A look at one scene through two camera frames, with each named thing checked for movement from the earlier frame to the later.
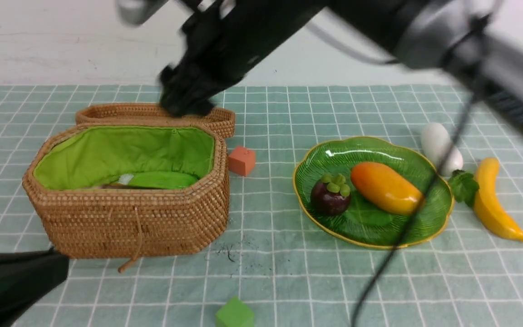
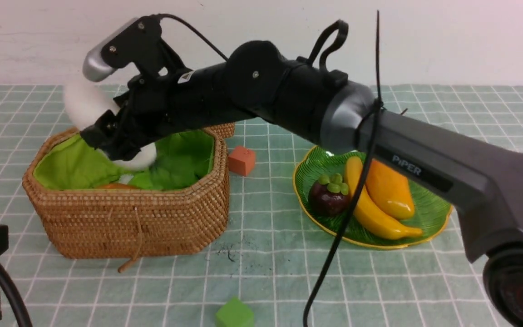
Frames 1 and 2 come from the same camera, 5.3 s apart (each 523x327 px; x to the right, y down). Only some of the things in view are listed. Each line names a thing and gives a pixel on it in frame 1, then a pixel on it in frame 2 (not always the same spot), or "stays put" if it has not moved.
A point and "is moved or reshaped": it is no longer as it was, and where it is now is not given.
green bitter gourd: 162,180 is moved or reshaped
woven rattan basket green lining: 127,224 stays put
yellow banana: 489,208 is moved or reshaped
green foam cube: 235,313 stays put
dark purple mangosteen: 330,195 stays put
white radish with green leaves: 434,138 is moved or reshaped
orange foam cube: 241,160 stays put
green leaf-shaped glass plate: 364,222 stays put
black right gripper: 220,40 → 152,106
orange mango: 386,189 is moved or reshaped
